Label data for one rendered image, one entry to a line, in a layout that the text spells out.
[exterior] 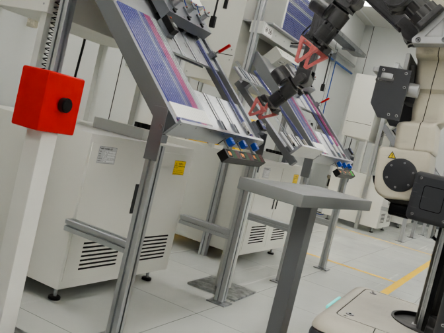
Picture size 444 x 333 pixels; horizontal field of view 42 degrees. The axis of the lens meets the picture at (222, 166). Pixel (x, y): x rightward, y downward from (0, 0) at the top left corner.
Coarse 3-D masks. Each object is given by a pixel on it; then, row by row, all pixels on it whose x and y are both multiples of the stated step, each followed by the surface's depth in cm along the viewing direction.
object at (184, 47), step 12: (120, 0) 206; (132, 0) 216; (144, 0) 226; (144, 12) 219; (180, 36) 238; (192, 36) 250; (180, 48) 229; (192, 48) 241; (204, 48) 255; (192, 60) 234; (204, 60) 246
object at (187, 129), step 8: (184, 120) 187; (176, 128) 187; (184, 128) 190; (192, 128) 193; (200, 128) 196; (208, 128) 200; (216, 128) 206; (176, 136) 193; (184, 136) 196; (192, 136) 199; (200, 136) 203; (208, 136) 207; (216, 136) 210; (224, 136) 214; (232, 136) 218; (240, 136) 223; (248, 136) 230; (224, 144) 222
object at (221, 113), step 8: (200, 96) 217; (208, 96) 224; (208, 104) 219; (216, 104) 227; (224, 104) 234; (208, 112) 215; (216, 112) 221; (224, 112) 229; (232, 112) 237; (240, 112) 246; (216, 120) 217; (224, 120) 224; (232, 120) 232; (224, 128) 219; (232, 128) 226; (240, 128) 235
